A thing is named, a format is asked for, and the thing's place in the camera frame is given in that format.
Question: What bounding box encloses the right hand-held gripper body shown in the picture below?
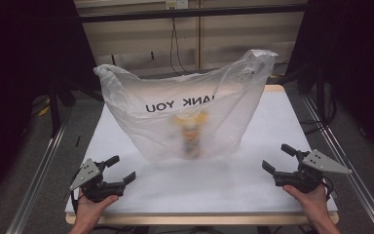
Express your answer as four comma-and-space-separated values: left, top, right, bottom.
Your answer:
272, 149, 354, 194

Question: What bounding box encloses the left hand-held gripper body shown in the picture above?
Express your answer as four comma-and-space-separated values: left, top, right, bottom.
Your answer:
69, 158, 127, 203

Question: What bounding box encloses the white translucent plastic bag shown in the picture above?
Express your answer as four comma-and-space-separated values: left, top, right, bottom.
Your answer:
93, 49, 279, 163

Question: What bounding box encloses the person's left hand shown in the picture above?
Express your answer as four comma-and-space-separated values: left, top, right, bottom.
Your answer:
73, 191, 121, 226

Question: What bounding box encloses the person's right hand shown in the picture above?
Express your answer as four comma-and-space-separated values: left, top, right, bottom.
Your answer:
282, 183, 331, 225

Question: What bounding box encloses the white table mat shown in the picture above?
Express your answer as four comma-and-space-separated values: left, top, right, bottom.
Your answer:
64, 91, 339, 215

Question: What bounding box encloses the orange and yellow bottle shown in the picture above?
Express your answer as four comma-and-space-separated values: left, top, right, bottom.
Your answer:
171, 109, 209, 160

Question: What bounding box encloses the black metal stand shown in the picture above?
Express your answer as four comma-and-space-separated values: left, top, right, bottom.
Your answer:
48, 79, 63, 138

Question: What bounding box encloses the black curtain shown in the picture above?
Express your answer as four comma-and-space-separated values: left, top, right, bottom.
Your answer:
286, 0, 374, 165
0, 0, 102, 209

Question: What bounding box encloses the black horizontal bar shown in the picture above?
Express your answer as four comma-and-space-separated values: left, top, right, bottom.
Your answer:
78, 3, 309, 24

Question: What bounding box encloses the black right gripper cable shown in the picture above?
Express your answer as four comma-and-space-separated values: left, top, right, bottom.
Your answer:
320, 175, 335, 200

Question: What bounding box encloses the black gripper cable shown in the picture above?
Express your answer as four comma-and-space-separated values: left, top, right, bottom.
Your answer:
70, 189, 80, 214
320, 175, 335, 200

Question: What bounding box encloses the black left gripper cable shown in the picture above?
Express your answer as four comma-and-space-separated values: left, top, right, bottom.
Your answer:
70, 189, 80, 214

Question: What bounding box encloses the black floor cable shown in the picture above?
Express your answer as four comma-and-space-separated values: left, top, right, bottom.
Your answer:
299, 118, 336, 137

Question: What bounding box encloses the metal floor rail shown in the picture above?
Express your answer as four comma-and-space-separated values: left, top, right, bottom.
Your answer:
301, 96, 374, 234
5, 108, 73, 234

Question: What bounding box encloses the black wall cable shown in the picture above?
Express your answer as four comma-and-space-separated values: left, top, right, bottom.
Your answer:
169, 17, 194, 76

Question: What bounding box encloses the white wall socket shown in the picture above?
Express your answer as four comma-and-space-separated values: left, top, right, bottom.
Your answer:
165, 0, 189, 11

